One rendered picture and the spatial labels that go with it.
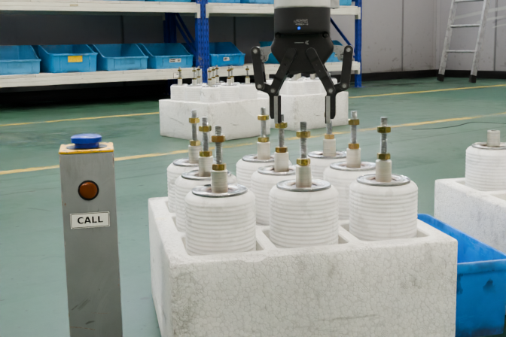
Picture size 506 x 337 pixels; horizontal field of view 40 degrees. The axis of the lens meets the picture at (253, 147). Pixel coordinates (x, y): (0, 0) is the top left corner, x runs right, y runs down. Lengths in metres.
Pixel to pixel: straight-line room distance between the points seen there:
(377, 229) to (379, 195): 0.05
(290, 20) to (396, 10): 7.53
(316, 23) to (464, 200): 0.52
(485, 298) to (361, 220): 0.25
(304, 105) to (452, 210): 2.30
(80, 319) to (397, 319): 0.42
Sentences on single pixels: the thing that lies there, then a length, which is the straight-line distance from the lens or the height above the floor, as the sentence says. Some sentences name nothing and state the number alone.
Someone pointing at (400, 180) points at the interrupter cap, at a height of 0.25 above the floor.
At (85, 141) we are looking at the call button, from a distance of 0.93.
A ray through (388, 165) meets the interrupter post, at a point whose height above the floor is 0.28.
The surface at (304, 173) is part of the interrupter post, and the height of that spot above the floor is 0.27.
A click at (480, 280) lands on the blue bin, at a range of 1.11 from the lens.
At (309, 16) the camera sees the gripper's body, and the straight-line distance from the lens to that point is 0.91.
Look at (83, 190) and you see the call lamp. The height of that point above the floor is 0.26.
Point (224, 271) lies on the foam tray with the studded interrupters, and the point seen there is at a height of 0.16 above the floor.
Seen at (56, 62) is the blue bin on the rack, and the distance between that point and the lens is 5.32.
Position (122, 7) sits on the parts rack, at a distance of 5.52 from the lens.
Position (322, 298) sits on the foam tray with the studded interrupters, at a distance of 0.93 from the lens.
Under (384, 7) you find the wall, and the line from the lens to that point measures 8.28.
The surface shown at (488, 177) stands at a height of 0.20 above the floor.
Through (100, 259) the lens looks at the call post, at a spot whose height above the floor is 0.17.
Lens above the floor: 0.45
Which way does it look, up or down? 9 degrees down
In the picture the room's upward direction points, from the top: 1 degrees counter-clockwise
